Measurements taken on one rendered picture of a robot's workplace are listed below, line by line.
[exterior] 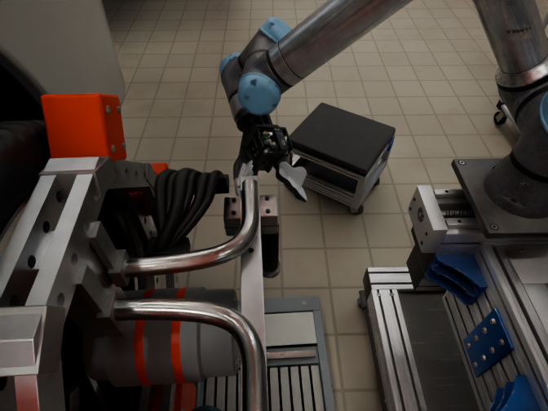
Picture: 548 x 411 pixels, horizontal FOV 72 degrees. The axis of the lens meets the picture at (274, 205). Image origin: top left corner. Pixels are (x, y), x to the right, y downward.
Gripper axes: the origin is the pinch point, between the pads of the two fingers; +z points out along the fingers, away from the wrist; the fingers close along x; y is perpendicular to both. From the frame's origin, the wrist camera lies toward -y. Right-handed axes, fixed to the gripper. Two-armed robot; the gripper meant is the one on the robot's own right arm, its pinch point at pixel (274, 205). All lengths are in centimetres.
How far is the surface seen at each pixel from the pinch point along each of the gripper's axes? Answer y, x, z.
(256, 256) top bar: 11.0, -13.7, 13.7
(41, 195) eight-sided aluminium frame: 12.8, -38.9, 4.3
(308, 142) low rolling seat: -50, 65, -57
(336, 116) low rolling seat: -45, 84, -70
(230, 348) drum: 3.2, -17.1, 23.9
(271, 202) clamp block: 7.7, -6.0, 3.5
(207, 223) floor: -99, 32, -43
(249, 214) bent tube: 12.9, -13.9, 8.0
